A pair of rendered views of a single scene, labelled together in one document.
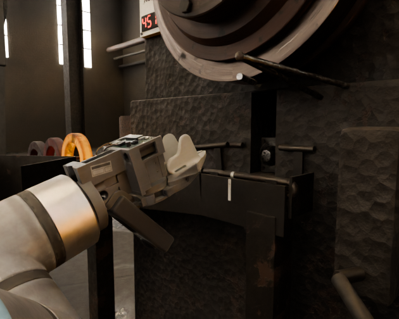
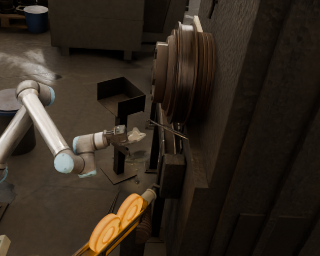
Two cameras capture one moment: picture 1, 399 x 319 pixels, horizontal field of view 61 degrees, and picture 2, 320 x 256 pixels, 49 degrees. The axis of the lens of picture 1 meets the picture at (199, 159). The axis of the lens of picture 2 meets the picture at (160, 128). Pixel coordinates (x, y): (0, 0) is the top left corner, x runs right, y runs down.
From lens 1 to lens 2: 1.54 m
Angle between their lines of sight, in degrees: 47
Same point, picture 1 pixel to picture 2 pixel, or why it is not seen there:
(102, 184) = (109, 137)
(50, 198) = (96, 139)
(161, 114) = not seen: hidden behind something
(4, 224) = (87, 141)
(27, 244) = (90, 146)
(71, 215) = (98, 144)
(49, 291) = (90, 156)
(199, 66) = not seen: hidden behind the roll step
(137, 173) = (116, 139)
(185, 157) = (134, 136)
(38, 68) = not seen: outside the picture
